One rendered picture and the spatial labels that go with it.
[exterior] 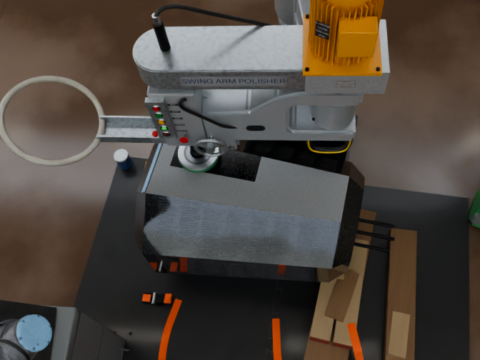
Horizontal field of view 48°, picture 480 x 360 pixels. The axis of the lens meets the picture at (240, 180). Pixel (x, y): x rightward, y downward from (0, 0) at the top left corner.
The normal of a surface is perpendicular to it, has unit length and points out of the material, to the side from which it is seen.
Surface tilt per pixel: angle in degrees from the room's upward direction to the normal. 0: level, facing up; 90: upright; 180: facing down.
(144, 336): 0
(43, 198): 0
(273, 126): 90
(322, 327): 0
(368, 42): 90
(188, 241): 45
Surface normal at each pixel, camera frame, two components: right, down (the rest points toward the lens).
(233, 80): -0.06, 0.90
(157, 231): -0.20, 0.32
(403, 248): -0.08, -0.44
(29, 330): 0.70, -0.40
